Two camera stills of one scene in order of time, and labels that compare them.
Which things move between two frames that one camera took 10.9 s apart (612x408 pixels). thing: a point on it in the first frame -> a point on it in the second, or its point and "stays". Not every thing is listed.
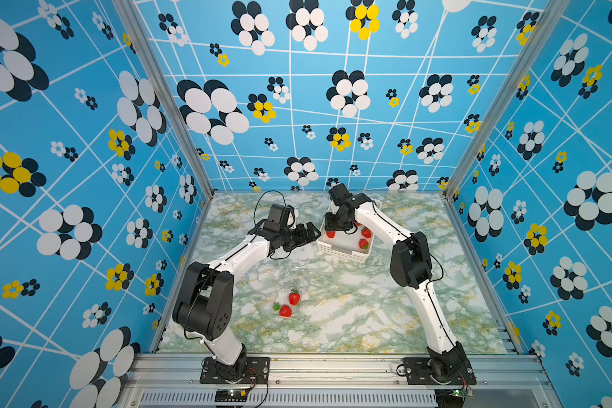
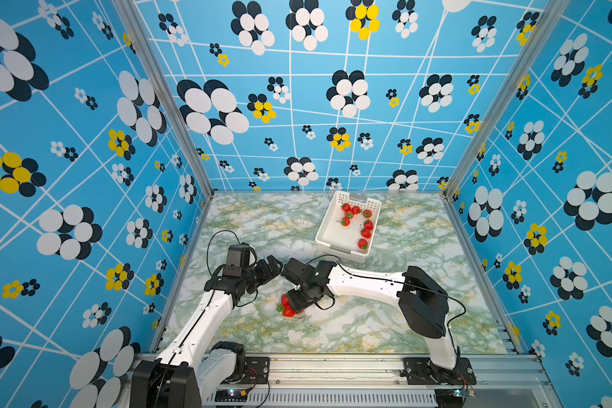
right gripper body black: [336, 222] -> [299, 298]
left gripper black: [311, 236] -> [268, 274]
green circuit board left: [231, 395] stays
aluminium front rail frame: [175, 381] stays
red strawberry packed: [284, 309] stays
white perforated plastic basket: [352, 246] stays
